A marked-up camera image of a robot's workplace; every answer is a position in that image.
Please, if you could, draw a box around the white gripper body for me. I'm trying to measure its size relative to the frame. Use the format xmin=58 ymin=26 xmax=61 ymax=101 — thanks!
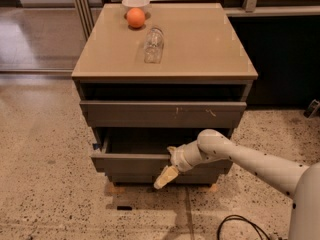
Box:
xmin=170 ymin=145 xmax=193 ymax=173

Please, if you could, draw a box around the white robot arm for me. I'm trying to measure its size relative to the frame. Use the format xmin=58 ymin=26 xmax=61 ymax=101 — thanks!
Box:
xmin=154 ymin=129 xmax=320 ymax=240

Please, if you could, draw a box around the grey drawer cabinet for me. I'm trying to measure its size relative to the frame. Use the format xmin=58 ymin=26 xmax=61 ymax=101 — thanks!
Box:
xmin=71 ymin=2 xmax=259 ymax=194

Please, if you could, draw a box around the small black floor marker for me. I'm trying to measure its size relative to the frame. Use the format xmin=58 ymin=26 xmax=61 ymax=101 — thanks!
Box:
xmin=117 ymin=206 xmax=133 ymax=211

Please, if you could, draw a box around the clear glass jar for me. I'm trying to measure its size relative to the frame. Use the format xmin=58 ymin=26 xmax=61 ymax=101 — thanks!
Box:
xmin=144 ymin=27 xmax=164 ymax=64

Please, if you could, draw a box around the dark device on floor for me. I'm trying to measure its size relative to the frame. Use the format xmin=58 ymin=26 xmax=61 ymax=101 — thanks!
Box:
xmin=303 ymin=99 xmax=320 ymax=118

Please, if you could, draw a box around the orange ball fruit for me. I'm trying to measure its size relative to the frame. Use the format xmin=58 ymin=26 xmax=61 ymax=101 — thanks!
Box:
xmin=126 ymin=8 xmax=145 ymax=28

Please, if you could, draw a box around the white bowl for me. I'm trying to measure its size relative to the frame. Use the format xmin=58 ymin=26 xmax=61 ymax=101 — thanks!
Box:
xmin=122 ymin=0 xmax=150 ymax=11

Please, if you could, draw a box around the black cable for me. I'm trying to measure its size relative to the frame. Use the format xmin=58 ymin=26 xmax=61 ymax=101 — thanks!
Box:
xmin=217 ymin=214 xmax=272 ymax=240

